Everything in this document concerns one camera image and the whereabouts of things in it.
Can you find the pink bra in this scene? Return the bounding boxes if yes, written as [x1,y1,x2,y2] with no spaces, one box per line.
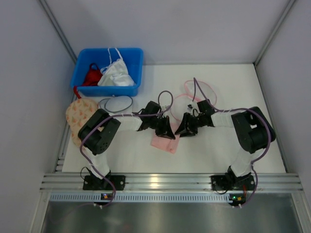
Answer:
[151,134,180,154]

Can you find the pink-trimmed mesh laundry bag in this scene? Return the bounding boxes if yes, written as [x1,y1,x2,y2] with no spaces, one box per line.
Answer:
[170,80,217,122]

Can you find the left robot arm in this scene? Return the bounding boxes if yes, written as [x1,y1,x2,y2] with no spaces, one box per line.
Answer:
[78,101,175,180]

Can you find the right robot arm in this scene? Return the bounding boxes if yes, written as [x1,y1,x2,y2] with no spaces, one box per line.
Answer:
[175,100,276,178]

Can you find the blue-trimmed mesh laundry bag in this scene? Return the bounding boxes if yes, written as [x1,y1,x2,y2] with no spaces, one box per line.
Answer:
[99,96,134,114]

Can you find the white bra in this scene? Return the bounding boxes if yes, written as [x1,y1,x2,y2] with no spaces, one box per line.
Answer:
[97,48,135,86]

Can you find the red bra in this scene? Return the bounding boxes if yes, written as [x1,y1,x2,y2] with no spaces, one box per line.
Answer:
[70,62,103,99]

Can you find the blue plastic bin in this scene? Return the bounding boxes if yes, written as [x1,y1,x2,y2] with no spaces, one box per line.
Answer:
[70,48,143,97]

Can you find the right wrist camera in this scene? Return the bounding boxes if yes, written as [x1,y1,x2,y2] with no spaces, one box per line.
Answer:
[187,103,199,115]

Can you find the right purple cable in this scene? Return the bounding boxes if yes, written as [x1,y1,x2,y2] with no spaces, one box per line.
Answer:
[189,77,272,208]

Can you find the purple cable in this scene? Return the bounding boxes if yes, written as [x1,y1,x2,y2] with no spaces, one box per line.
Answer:
[79,90,174,208]
[189,77,272,208]

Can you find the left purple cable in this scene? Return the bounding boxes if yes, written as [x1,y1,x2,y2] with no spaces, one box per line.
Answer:
[79,90,174,208]

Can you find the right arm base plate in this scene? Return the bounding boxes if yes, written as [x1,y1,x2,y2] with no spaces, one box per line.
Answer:
[210,173,255,194]

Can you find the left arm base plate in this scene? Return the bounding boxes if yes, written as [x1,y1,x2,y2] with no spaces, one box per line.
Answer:
[83,174,126,191]

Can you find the aluminium mounting rail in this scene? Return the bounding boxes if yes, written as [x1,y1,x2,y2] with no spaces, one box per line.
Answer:
[40,171,303,193]

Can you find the slotted cable duct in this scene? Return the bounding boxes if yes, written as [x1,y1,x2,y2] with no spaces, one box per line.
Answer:
[50,192,245,203]

